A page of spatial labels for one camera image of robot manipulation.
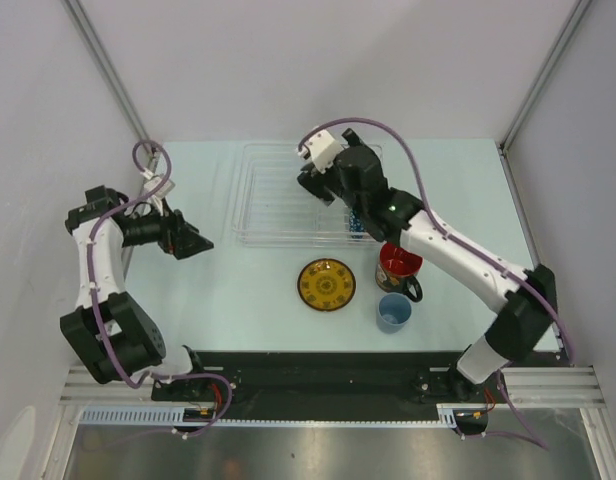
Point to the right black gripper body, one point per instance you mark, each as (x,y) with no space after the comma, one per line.
(317,181)

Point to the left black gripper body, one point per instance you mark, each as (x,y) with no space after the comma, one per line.
(148,229)

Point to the blue triangle patterned bowl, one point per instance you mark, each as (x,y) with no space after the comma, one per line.
(356,227)

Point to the clear plastic dish rack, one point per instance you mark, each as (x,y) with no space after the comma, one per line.
(272,210)

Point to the yellow brown round saucer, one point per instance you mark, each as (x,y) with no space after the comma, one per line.
(326,285)

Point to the light blue plastic cup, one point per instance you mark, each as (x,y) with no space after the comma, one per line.
(393,312)

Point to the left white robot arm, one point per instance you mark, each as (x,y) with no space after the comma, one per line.
(105,312)

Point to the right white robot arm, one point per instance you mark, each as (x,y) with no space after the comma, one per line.
(523,300)

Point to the red interior dark mug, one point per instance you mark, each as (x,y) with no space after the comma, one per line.
(397,272)

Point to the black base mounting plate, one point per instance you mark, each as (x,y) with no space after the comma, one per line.
(340,387)

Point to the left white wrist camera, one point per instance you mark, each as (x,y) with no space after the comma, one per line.
(157,188)

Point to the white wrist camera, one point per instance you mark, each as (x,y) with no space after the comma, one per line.
(321,150)
(157,188)

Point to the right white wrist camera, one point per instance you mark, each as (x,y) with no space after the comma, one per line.
(321,150)

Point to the light blue cable duct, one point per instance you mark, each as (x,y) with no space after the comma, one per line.
(174,417)

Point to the left aluminium frame post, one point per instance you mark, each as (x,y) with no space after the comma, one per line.
(102,60)

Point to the aluminium frame post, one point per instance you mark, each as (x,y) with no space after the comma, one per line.
(555,54)
(102,60)

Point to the right aluminium frame post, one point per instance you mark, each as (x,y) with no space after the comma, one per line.
(555,54)

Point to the aluminium front rail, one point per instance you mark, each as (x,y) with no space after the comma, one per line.
(541,387)

